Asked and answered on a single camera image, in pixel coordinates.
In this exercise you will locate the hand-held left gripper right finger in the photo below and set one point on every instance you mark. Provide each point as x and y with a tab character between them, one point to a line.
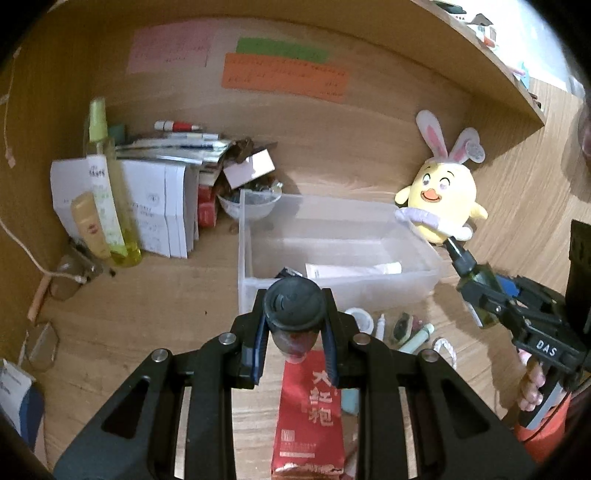
330	355

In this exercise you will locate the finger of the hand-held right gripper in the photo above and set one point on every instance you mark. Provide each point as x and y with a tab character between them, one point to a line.
485	302
510	286

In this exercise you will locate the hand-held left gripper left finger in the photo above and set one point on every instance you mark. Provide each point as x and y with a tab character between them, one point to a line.
258	350

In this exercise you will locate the green bottle with black pump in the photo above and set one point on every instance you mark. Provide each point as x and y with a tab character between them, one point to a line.
482	279

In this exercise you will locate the dark bottle with black cap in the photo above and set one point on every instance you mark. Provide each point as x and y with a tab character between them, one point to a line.
293	302

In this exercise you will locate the red tea packet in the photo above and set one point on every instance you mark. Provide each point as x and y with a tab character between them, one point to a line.
307	429

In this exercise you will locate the clear plastic storage box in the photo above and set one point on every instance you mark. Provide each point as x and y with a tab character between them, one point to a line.
392	286

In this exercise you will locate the person's right forearm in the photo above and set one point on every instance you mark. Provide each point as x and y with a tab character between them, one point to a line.
554	434

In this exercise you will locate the person's right hand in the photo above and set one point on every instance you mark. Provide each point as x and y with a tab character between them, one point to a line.
531	383

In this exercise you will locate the small white jar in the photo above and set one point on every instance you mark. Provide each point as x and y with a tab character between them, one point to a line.
360	318

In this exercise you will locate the small white dropper tube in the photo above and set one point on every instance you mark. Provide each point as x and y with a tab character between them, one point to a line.
381	326

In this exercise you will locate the pale green tube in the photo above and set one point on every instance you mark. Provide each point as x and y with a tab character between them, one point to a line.
418	339

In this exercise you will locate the small patterned pouch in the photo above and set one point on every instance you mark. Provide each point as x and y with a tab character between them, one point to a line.
404	326

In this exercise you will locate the small black object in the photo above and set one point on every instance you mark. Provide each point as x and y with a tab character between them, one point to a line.
288	272

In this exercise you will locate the white cosmetic tube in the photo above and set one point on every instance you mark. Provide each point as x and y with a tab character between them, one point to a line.
341	270

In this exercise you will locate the yellow chick plush toy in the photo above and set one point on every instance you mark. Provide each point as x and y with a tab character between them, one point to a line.
443	194

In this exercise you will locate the clear plastic bowl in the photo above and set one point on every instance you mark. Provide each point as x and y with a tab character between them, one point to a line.
251	207

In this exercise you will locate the small white cardboard box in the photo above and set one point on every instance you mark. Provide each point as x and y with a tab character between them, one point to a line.
247	168

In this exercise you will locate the small orange tube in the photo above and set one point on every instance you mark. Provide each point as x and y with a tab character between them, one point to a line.
90	226

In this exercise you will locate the small pink object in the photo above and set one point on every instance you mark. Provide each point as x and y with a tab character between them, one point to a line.
522	74

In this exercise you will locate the clear plastic holder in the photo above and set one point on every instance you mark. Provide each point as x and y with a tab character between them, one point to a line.
41	346

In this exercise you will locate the wooden shelf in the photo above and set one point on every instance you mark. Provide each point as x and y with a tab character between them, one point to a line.
485	69

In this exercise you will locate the stack of papers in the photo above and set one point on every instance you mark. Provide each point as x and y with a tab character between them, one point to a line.
171	150

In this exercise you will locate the yellow spray bottle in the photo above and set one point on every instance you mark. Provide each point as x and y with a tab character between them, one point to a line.
108	184

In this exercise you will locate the pink stick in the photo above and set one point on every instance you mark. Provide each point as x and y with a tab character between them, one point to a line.
39	297

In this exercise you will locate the red and white marker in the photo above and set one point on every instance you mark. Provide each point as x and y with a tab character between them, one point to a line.
178	125

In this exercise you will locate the blue and white packet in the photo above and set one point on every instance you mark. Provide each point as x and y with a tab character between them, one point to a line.
21	406

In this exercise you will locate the white and red small box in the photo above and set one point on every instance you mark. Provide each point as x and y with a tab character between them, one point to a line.
488	36

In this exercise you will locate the small green box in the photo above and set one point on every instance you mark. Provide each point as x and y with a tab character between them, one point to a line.
117	134

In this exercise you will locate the orange paper note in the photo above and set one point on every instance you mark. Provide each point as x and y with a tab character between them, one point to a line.
281	78

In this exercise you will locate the green paper note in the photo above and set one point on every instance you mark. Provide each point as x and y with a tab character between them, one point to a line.
281	50

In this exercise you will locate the pink paper note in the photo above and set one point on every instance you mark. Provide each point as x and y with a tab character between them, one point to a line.
168	46

